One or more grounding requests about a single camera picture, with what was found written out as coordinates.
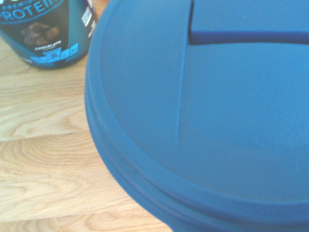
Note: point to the clear pitcher with navy lid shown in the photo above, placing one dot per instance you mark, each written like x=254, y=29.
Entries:
x=217, y=120

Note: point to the black Vega protein tub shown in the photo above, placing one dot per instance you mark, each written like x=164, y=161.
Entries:
x=41, y=33

